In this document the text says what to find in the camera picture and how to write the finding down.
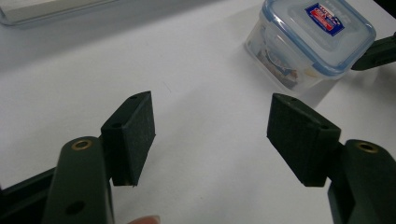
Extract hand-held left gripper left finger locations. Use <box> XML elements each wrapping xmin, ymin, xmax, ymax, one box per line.
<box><xmin>100</xmin><ymin>90</ymin><xmax>156</xmax><ymax>188</ymax></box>

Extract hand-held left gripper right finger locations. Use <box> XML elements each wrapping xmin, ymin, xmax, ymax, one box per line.
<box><xmin>266</xmin><ymin>92</ymin><xmax>342</xmax><ymax>188</ymax></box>

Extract small clear food container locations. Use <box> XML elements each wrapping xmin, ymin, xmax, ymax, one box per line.
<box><xmin>243</xmin><ymin>0</ymin><xmax>377</xmax><ymax>95</ymax></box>

